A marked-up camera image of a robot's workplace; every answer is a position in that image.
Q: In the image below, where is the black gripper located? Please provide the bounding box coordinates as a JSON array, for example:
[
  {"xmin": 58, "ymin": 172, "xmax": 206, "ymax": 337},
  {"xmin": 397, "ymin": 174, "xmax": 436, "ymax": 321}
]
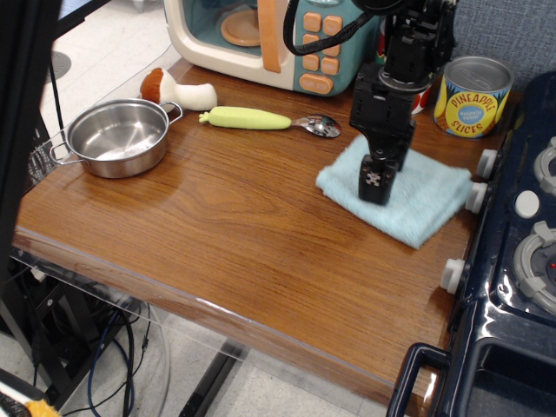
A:
[{"xmin": 349, "ymin": 63, "xmax": 415, "ymax": 205}]

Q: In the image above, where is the light blue cloth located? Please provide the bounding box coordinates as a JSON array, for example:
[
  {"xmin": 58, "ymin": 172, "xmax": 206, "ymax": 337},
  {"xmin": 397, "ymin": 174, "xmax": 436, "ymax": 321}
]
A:
[{"xmin": 315, "ymin": 135, "xmax": 473, "ymax": 249}]

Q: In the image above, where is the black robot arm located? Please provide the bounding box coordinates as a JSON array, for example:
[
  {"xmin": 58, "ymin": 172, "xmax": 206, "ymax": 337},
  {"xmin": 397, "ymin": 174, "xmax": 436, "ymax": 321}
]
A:
[{"xmin": 283, "ymin": 1, "xmax": 457, "ymax": 205}]

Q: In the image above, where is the tomato sauce can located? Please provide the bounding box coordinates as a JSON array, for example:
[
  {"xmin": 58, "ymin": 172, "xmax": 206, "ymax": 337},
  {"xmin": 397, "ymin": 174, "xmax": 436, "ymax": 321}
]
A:
[{"xmin": 375, "ymin": 19, "xmax": 431, "ymax": 116}]

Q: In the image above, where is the white stove knob middle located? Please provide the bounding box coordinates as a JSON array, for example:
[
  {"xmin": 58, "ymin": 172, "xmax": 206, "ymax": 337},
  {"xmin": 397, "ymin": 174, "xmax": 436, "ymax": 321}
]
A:
[{"xmin": 465, "ymin": 182, "xmax": 487, "ymax": 214}]

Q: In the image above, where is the white stove knob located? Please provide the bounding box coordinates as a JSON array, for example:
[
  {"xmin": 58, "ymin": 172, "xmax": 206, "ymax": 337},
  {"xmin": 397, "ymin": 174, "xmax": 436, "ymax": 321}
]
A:
[
  {"xmin": 475, "ymin": 149, "xmax": 498, "ymax": 180},
  {"xmin": 440, "ymin": 259, "xmax": 466, "ymax": 295},
  {"xmin": 465, "ymin": 182, "xmax": 487, "ymax": 214}
]

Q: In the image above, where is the white stove knob top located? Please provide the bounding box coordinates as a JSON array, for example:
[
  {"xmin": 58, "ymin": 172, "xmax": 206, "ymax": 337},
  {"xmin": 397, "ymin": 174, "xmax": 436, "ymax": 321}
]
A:
[{"xmin": 475, "ymin": 149, "xmax": 498, "ymax": 180}]

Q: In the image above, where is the white stove knob bottom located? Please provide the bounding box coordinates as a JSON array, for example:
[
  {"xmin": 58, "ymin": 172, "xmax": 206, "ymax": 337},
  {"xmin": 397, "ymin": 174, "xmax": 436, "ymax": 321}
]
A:
[{"xmin": 440, "ymin": 259, "xmax": 466, "ymax": 295}]

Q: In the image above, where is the pineapple slices can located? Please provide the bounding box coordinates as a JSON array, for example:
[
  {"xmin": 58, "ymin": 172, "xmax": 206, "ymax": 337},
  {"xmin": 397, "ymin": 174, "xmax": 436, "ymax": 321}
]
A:
[{"xmin": 434, "ymin": 56, "xmax": 514, "ymax": 139}]

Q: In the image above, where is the toy microwave teal cream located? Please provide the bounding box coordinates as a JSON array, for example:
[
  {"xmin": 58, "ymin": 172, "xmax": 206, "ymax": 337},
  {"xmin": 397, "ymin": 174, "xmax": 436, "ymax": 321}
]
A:
[{"xmin": 163, "ymin": 1, "xmax": 381, "ymax": 96}]

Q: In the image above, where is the dark blue toy stove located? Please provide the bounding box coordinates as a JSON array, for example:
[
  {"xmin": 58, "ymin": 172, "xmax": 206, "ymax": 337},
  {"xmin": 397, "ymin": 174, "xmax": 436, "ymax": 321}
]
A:
[{"xmin": 387, "ymin": 72, "xmax": 555, "ymax": 416}]

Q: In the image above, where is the clear acrylic table guard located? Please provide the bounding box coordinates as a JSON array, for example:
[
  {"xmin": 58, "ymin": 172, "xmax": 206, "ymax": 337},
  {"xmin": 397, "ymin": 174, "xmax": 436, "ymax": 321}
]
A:
[{"xmin": 14, "ymin": 127, "xmax": 442, "ymax": 400}]

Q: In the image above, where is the plush mushroom toy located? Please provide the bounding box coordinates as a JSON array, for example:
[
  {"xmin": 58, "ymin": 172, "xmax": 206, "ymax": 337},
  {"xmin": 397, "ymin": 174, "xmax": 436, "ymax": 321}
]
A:
[{"xmin": 140, "ymin": 68, "xmax": 217, "ymax": 111}]

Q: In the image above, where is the black table leg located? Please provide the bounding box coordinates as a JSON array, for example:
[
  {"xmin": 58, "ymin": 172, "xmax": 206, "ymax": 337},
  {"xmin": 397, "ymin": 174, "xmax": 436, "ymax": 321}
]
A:
[{"xmin": 179, "ymin": 353, "xmax": 237, "ymax": 417}]

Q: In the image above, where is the small steel pot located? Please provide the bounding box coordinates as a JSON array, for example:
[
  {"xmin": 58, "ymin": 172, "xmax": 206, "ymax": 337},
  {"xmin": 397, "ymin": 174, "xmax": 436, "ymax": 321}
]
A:
[{"xmin": 50, "ymin": 98, "xmax": 183, "ymax": 179}]

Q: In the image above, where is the spoon with green handle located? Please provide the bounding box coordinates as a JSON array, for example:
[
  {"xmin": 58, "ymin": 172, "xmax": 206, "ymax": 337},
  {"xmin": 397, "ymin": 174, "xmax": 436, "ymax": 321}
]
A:
[{"xmin": 198, "ymin": 106, "xmax": 342, "ymax": 139}]

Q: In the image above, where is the black cable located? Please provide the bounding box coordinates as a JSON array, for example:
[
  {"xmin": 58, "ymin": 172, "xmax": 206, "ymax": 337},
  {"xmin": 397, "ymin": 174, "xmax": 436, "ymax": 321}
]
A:
[{"xmin": 60, "ymin": 303, "xmax": 153, "ymax": 417}]

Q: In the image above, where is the blue cable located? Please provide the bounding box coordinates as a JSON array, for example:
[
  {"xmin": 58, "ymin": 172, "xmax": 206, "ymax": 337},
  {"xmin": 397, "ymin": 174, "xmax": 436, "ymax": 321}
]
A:
[{"xmin": 86, "ymin": 310, "xmax": 136, "ymax": 417}]

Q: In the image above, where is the black desk frame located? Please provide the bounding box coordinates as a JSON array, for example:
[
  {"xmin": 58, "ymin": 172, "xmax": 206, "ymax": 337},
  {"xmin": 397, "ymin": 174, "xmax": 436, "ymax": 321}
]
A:
[{"xmin": 0, "ymin": 0, "xmax": 114, "ymax": 409}]

